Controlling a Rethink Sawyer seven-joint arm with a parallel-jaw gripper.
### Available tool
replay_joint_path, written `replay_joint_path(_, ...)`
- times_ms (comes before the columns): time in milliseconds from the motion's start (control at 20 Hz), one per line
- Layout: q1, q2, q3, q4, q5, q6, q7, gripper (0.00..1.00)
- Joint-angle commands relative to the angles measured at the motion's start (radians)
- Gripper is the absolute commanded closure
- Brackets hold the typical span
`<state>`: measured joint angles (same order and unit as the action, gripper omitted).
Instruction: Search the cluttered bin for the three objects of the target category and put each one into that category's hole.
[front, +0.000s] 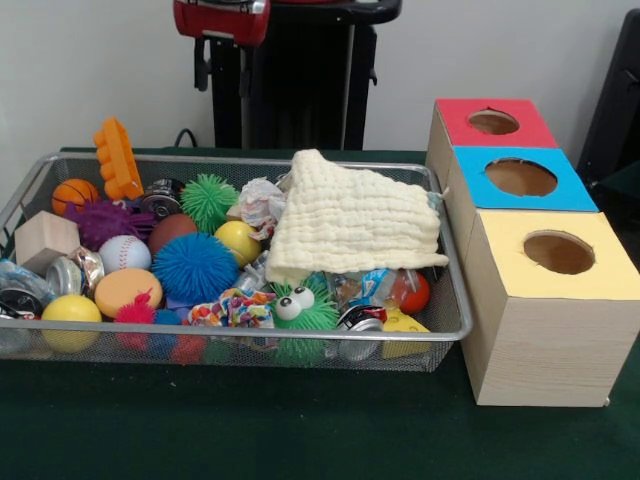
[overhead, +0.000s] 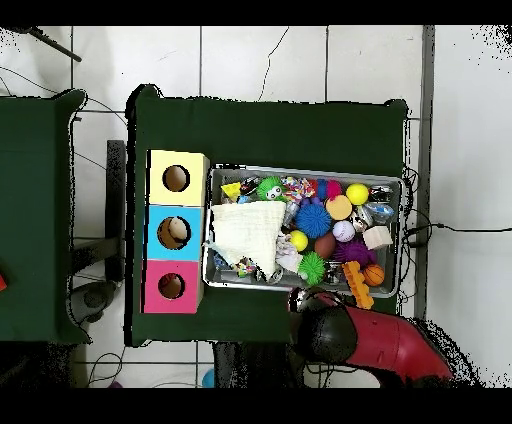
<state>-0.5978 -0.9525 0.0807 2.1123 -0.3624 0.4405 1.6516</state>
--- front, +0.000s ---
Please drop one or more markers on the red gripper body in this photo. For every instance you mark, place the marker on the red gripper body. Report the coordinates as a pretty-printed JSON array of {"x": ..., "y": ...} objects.
[{"x": 220, "y": 22}]

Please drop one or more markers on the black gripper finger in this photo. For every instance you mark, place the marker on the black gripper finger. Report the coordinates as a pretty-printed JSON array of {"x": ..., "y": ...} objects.
[
  {"x": 245, "y": 72},
  {"x": 201, "y": 65}
]

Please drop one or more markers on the orange plastic toy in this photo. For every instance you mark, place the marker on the orange plastic toy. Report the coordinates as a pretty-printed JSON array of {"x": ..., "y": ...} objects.
[{"x": 120, "y": 160}]

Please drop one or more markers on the cream muslin cloth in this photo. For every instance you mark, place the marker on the cream muslin cloth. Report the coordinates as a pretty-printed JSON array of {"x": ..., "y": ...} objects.
[{"x": 350, "y": 215}]

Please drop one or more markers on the wooden box with three holes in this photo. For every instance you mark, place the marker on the wooden box with three holes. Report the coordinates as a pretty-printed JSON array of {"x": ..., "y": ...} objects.
[{"x": 550, "y": 350}]

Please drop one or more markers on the green spiky ball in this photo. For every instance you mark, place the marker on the green spiky ball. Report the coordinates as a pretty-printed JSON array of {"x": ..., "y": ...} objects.
[{"x": 209, "y": 202}]

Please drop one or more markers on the small orange basketball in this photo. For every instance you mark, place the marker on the small orange basketball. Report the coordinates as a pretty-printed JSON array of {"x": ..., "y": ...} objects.
[{"x": 75, "y": 197}]

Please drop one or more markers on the purple spiky ball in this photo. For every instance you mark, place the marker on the purple spiky ball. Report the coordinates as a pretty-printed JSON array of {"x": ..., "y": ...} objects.
[{"x": 105, "y": 222}]

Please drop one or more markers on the blue spiky ball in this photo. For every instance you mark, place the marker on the blue spiky ball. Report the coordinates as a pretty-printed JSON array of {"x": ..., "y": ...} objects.
[{"x": 195, "y": 267}]

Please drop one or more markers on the white baseball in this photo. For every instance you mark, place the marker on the white baseball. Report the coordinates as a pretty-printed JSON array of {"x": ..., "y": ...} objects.
[{"x": 125, "y": 255}]

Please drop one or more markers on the light blue muslin cloth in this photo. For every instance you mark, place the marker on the light blue muslin cloth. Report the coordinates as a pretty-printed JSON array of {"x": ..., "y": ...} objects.
[{"x": 435, "y": 200}]

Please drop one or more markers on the green spiky toy with eyes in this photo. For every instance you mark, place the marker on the green spiky toy with eyes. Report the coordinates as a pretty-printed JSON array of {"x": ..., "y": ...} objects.
[{"x": 322, "y": 312}]

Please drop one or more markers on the yellow ball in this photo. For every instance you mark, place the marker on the yellow ball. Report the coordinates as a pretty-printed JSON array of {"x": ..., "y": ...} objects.
[{"x": 71, "y": 310}]

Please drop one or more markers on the yellow cheese wedge toy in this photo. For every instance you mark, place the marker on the yellow cheese wedge toy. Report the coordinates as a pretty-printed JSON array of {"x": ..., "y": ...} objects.
[{"x": 402, "y": 325}]

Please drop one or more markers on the black stand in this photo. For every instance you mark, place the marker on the black stand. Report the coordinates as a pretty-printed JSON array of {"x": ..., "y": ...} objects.
[{"x": 617, "y": 90}]

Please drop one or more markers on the dark green side tablecloth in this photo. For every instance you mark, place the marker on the dark green side tablecloth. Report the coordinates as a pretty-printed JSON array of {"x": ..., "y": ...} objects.
[{"x": 622, "y": 181}]

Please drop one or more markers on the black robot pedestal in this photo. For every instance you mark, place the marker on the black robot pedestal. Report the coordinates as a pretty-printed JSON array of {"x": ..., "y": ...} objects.
[{"x": 310, "y": 75}]

